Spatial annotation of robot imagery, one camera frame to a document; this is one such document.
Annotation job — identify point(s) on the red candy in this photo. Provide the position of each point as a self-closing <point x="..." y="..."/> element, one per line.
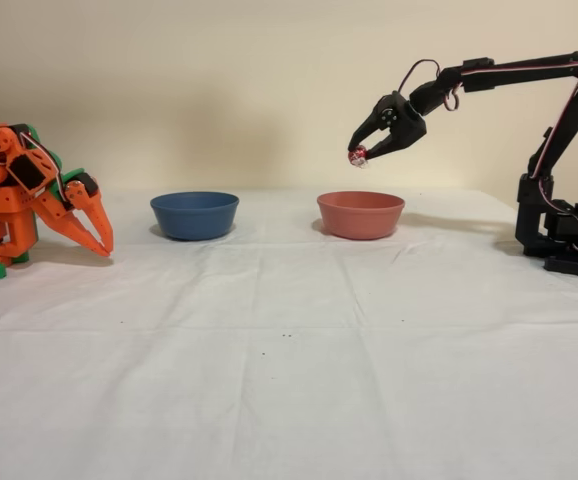
<point x="356" y="157"/>

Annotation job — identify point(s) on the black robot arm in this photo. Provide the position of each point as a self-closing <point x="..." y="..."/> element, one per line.
<point x="519" y="70"/>

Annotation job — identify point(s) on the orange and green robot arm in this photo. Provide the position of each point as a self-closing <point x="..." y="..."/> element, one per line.
<point x="4" y="200"/>

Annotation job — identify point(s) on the red bowl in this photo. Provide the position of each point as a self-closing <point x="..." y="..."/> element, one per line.
<point x="360" y="215"/>

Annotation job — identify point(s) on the blue bowl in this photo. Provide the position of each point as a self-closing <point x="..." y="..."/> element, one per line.
<point x="194" y="217"/>

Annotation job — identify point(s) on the white tablecloth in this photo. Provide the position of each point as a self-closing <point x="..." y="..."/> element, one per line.
<point x="269" y="390"/>

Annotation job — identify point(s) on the dark arm base plate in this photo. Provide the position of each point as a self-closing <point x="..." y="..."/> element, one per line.
<point x="574" y="266"/>

